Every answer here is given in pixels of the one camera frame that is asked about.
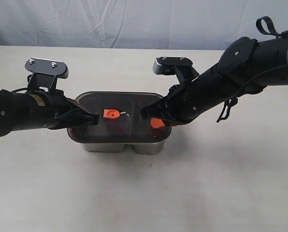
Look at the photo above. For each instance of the grey lunch box lid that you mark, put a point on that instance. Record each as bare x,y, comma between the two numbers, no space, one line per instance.
122,105

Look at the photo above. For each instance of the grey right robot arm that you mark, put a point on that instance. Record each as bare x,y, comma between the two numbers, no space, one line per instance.
246,67

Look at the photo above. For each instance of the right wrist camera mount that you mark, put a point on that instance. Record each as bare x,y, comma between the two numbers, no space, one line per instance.
181,67

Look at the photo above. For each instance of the steel two-compartment lunch box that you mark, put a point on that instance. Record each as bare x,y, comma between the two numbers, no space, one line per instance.
139,148

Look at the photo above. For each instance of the white backdrop cloth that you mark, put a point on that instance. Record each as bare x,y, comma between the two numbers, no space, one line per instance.
144,24

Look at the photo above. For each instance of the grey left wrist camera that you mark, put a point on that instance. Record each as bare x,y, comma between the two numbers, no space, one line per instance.
45,73

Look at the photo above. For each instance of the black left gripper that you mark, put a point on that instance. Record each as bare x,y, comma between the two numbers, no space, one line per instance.
56,111

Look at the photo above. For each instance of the red toy sausage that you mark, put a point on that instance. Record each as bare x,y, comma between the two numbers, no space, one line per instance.
118,127

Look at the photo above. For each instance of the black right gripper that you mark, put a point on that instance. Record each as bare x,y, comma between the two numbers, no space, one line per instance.
186,102

